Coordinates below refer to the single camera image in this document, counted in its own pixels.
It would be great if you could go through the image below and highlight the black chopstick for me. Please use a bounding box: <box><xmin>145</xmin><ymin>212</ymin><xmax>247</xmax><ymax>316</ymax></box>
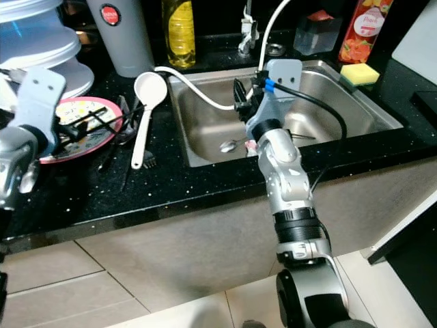
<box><xmin>72</xmin><ymin>104</ymin><xmax>144</xmax><ymax>127</ymax></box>
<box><xmin>68</xmin><ymin>116</ymin><xmax>120</xmax><ymax>141</ymax></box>

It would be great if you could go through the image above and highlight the pink rimmed patterned plate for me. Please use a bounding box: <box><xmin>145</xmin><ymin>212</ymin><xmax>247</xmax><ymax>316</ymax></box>
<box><xmin>39</xmin><ymin>96</ymin><xmax>124</xmax><ymax>165</ymax></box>

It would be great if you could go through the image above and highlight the metal spoon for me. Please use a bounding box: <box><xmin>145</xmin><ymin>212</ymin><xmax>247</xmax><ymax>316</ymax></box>
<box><xmin>220</xmin><ymin>139</ymin><xmax>253</xmax><ymax>152</ymax></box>

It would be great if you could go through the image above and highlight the metal faucet with white tape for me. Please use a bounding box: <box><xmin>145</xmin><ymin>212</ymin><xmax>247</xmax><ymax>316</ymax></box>
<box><xmin>238</xmin><ymin>0</ymin><xmax>260</xmax><ymax>57</ymax></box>

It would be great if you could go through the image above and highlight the white plastic ladle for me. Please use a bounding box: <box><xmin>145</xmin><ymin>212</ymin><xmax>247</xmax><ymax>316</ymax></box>
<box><xmin>132</xmin><ymin>72</ymin><xmax>168</xmax><ymax>169</ymax></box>

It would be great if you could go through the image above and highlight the clear plastic box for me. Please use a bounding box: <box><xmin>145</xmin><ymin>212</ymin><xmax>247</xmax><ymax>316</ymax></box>
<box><xmin>292</xmin><ymin>10</ymin><xmax>343</xmax><ymax>57</ymax></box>

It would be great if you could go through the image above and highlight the grey cup with red sticker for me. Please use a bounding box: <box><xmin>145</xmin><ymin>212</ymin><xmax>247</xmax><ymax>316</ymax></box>
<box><xmin>87</xmin><ymin>0</ymin><xmax>154</xmax><ymax>78</ymax></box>

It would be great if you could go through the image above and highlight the yellow liquid plastic bottle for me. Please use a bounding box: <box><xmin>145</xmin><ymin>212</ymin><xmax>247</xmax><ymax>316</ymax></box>
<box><xmin>162</xmin><ymin>0</ymin><xmax>197</xmax><ymax>69</ymax></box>

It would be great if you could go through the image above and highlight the tiered translucent plastic container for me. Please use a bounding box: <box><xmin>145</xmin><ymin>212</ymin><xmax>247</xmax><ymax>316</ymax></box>
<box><xmin>0</xmin><ymin>0</ymin><xmax>95</xmax><ymax>113</ymax></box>

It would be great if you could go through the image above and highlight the stainless steel sink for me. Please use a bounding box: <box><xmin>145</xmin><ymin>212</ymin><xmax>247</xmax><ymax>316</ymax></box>
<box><xmin>167</xmin><ymin>60</ymin><xmax>405</xmax><ymax>168</ymax></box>

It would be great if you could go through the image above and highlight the yellow green sponge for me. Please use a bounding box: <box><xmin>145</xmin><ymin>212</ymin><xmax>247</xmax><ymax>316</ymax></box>
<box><xmin>340</xmin><ymin>63</ymin><xmax>381</xmax><ymax>87</ymax></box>

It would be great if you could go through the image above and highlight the red peach label bottle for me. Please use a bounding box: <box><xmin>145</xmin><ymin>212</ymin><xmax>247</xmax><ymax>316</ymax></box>
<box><xmin>338</xmin><ymin>0</ymin><xmax>393</xmax><ymax>64</ymax></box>

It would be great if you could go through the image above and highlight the white flat board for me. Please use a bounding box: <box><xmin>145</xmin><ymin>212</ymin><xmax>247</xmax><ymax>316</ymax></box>
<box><xmin>393</xmin><ymin>0</ymin><xmax>437</xmax><ymax>69</ymax></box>

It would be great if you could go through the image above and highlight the dark cabinet with white edge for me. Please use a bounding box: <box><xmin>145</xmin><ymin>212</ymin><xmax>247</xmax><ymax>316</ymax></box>
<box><xmin>367</xmin><ymin>205</ymin><xmax>437</xmax><ymax>328</ymax></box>

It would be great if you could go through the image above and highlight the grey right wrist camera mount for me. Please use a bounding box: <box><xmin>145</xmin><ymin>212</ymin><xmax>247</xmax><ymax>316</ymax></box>
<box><xmin>246</xmin><ymin>59</ymin><xmax>302</xmax><ymax>141</ymax></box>

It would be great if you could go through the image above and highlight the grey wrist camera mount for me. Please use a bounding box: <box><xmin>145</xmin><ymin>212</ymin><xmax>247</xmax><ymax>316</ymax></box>
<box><xmin>17</xmin><ymin>66</ymin><xmax>68</xmax><ymax>154</ymax></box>
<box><xmin>246</xmin><ymin>59</ymin><xmax>302</xmax><ymax>141</ymax></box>

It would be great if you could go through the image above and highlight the white flexible hose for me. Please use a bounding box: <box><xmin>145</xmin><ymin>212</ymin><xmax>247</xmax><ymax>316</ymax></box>
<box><xmin>154</xmin><ymin>0</ymin><xmax>293</xmax><ymax>111</ymax></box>

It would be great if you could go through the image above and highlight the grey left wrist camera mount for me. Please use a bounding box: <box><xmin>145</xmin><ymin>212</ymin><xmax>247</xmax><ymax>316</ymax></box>
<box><xmin>17</xmin><ymin>66</ymin><xmax>68</xmax><ymax>154</ymax></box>

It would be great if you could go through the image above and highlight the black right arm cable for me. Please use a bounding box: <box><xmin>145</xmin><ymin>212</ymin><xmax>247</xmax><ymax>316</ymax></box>
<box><xmin>265</xmin><ymin>79</ymin><xmax>348</xmax><ymax>192</ymax></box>

